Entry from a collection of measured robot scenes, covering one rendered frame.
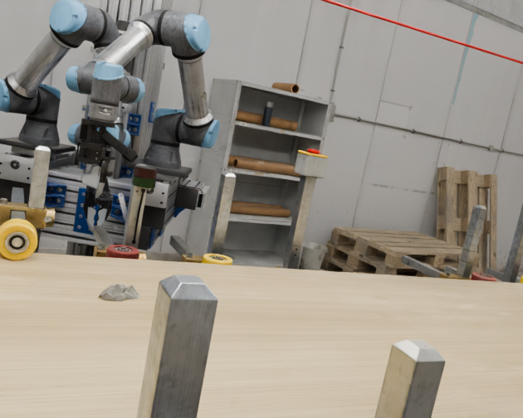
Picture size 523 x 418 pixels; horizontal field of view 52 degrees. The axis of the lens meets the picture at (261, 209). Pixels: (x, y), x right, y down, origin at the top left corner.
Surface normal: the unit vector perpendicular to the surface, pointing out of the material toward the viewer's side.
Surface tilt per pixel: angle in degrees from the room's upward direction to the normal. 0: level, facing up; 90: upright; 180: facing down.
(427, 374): 90
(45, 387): 0
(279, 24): 90
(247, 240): 90
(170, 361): 90
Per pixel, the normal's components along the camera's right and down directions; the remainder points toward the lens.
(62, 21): -0.40, -0.03
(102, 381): 0.18, -0.97
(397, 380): -0.90, -0.11
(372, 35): 0.50, 0.23
